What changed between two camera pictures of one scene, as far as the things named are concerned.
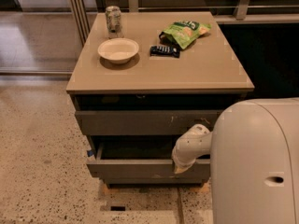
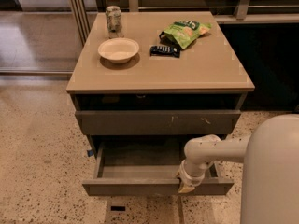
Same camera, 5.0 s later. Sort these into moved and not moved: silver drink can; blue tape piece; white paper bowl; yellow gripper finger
Moved: yellow gripper finger
Not moved: silver drink can; blue tape piece; white paper bowl
